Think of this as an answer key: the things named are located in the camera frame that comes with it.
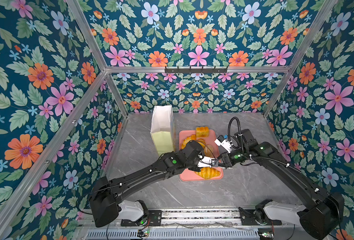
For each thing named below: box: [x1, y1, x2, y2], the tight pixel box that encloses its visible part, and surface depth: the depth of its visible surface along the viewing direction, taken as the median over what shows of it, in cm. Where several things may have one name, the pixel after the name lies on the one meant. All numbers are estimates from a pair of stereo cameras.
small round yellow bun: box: [197, 138, 206, 149], surface depth 103 cm
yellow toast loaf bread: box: [195, 126, 209, 138], surface depth 104 cm
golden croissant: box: [194, 167, 221, 179], surface depth 87 cm
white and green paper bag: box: [150, 104, 175, 157], surface depth 83 cm
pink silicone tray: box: [179, 167, 224, 182], surface depth 88 cm
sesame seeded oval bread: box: [203, 144, 214, 158], surface depth 95 cm
